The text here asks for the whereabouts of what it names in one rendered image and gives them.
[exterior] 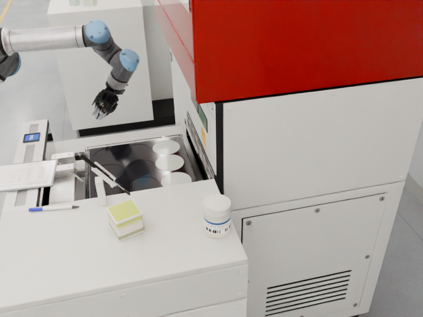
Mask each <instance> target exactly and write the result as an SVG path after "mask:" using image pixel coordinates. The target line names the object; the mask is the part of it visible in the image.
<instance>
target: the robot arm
mask: <svg viewBox="0 0 423 317"><path fill-rule="evenodd" d="M84 47H91V48H92V49H93V50H94V52H96V53H97V54H98V55H99V56H100V57H101V58H103V59H104V60H105V61H106V62H107V63H108V64H109V65H110V66H112V70H111V72H110V74H109V76H108V78H107V81H106V89H103V90H102V91H101V92H99V93H98V95H97V96H96V98H95V100H94V101H93V103H92V105H93V104H94V103H95V107H94V111H93V113H92V115H95V118H96V119H97V120H101V119H103V118H104V117H106V116H108V115H109V114H110V113H112V112H113V111H114V110H115V109H116V107H117V106H118V104H117V102H118V101H119V99H118V96H117V95H120V94H123V93H124V92H125V89H124V88H125V87H126V86H128V84H127V83H128V81H129V80H130V78H131V76H132V75H133V73H134V72H135V70H136V69H137V65H138V63H139V62H140V58H139V56H138V55H137V53H135V52H133V51H132V50H130V49H124V50H122V49H121V48H120V47H119V46H118V45H117V44H116V43H115V42H114V40H113V38H112V36H111V33H110V30H109V28H108V27H107V25H106V24H105V23H104V22H103V21H101V20H99V19H94V20H92V21H90V22H89V23H88V24H87V25H77V26H58V27H48V28H30V29H20V30H9V29H8V28H6V27H2V28H0V83H3V82H4V81H5V80H6V78H7V77H10V76H13V75H15V74H16V73H17V72H18V71H19V69H20V67H21V57H20V55H19V52H30V51H40V50H57V49H66V48H84ZM100 111H101V112H102V113H101V114H100V115H99V112H100Z"/></svg>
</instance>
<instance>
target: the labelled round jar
mask: <svg viewBox="0 0 423 317"><path fill-rule="evenodd" d="M203 209H204V227H205V233H206V234H207V235H208V236H210V237H212V238H223V237H225V236H227V235H228V234H229V233H230V231H231V201H230V199H229V198H228V197H227V196H224V195H222V194H212V195H210V196H208V197H206V198H205V200H204V201H203Z"/></svg>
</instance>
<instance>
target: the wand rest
mask: <svg viewBox="0 0 423 317"><path fill-rule="evenodd" d="M95 164H96V165H97V166H98V167H100V168H101V169H102V170H104V171H105V172H106V173H107V174H108V175H110V177H111V178H112V179H113V180H114V181H115V179H116V177H114V176H113V175H112V174H110V173H109V172H108V171H107V170H106V169H104V168H103V167H102V166H101V165H99V164H98V163H97V162H95ZM91 168H92V167H91ZM91 170H92V171H93V172H94V173H96V174H97V175H98V176H99V177H95V185H96V190H97V194H98V200H99V205H100V206H106V205H107V202H106V194H105V190H104V184H103V180H104V181H106V182H107V183H108V184H109V185H110V186H111V187H112V188H113V187H114V186H116V185H117V184H115V183H114V182H113V181H112V180H111V179H109V178H108V177H107V176H106V175H104V174H103V173H102V172H101V171H100V170H98V169H97V168H92V169H91Z"/></svg>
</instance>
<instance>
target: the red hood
mask: <svg viewBox="0 0 423 317"><path fill-rule="evenodd" d="M155 11H156V20H157V22H158V24H159V26H160V28H161V30H162V32H163V34H164V36H165V38H166V40H167V42H168V44H169V46H170V49H171V51H172V53H173V55H174V57H175V59H176V61H177V63H178V65H179V68H180V69H181V72H182V73H183V75H184V78H185V79H186V82H187V84H188V86H189V88H190V90H191V92H192V94H193V96H194V98H195V101H196V102H197V103H198V104H203V103H212V102H216V101H226V100H231V99H241V98H247V97H256V96H266V95H272V94H281V93H287V92H296V91H306V90H311V89H321V88H326V87H336V86H346V85H351V84H361V83H367V82H376V81H385V80H391V79H401V78H406V77H416V76H422V75H423V0H155Z"/></svg>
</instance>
